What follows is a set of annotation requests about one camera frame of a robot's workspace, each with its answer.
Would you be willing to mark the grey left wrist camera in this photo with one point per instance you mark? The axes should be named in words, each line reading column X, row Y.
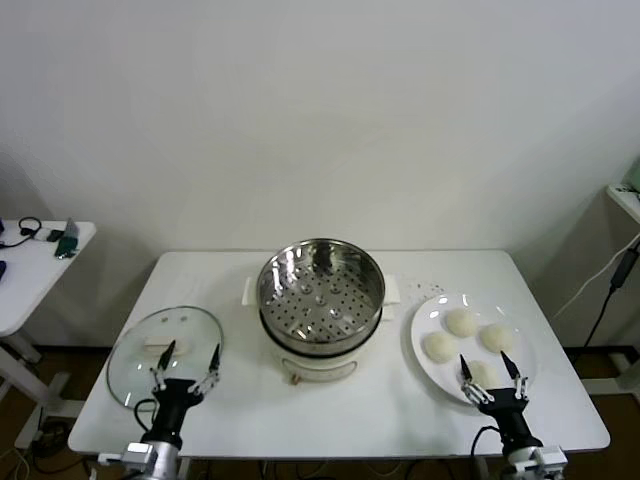
column 139, row 452

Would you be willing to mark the dark blue object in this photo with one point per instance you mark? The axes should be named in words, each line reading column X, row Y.
column 1, row 270

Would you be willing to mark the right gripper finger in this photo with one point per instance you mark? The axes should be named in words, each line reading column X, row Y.
column 520, row 385
column 470, row 382

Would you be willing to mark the brown crumbs scatter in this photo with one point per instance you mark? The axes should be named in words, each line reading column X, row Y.
column 425, row 286

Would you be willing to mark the perforated steel steamer basket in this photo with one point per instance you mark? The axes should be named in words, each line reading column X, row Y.
column 320, row 300

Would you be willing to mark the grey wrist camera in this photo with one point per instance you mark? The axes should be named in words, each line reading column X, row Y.
column 139, row 452
column 549, row 457

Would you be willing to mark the white steamed baozi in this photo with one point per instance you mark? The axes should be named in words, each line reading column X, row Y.
column 497, row 336
column 484, row 375
column 461, row 322
column 440, row 346

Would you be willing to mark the white oval plate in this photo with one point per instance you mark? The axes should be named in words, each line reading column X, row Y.
column 435, row 315

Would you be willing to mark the white side table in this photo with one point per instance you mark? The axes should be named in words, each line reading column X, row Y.
column 30, row 280

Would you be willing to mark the white electric cooker pot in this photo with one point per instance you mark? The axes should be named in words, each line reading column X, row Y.
column 315, row 365

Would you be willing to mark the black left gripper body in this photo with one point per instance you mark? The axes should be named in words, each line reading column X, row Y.
column 172, row 400

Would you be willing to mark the glass pot lid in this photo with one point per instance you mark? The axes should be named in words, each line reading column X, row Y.
column 130, row 350

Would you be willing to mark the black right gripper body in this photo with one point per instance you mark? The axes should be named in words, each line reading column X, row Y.
column 510, row 410

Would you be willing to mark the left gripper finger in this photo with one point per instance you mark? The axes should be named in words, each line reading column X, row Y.
column 161, row 372
column 214, row 367

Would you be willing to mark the green and grey tool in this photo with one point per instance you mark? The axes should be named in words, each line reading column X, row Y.
column 65, row 245

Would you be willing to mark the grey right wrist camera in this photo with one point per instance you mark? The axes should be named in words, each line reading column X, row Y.
column 549, row 457

